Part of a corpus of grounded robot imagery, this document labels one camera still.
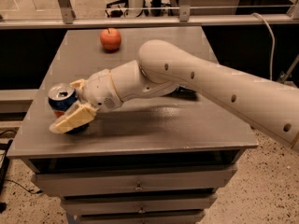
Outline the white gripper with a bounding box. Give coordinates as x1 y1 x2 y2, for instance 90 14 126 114
50 69 123 133

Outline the blue pepsi can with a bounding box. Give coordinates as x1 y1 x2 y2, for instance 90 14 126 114
48 83 88 134

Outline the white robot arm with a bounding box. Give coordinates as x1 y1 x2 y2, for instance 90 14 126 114
49 40 299 150

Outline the red apple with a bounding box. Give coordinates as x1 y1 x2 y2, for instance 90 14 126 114
100 28 121 51

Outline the black office chair base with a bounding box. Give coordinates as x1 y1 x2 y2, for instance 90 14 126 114
105 0 128 18

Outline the grey drawer cabinet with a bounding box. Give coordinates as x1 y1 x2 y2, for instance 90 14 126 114
7 26 259 224

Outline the blue chips bag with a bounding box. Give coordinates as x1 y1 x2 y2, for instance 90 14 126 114
168 86 197 99

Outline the middle grey drawer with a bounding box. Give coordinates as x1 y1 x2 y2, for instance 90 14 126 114
61 193 217 216

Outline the grey drawer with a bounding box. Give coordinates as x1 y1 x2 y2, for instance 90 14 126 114
32 164 237 197
78 210 205 224
61 193 217 216

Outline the top grey drawer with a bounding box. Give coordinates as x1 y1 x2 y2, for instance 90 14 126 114
32 164 237 197

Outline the bottom grey drawer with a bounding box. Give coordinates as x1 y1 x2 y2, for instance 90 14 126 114
78 210 205 224

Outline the grey metal railing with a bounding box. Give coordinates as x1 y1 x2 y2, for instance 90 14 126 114
0 0 299 29

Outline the black floor cable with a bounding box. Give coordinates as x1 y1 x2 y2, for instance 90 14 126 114
0 129 43 213

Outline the white cable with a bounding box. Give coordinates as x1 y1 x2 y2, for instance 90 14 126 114
251 12 277 81

